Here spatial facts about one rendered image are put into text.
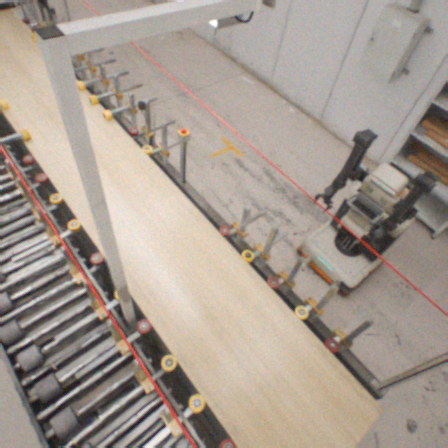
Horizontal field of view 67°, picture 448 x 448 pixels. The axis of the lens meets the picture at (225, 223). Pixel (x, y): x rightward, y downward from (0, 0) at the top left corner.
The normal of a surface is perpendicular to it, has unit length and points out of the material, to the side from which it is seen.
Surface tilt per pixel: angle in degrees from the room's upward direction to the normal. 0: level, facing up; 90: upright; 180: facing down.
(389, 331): 0
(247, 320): 0
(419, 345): 0
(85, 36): 90
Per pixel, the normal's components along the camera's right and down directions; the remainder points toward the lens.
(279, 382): 0.11, -0.59
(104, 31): 0.63, 0.66
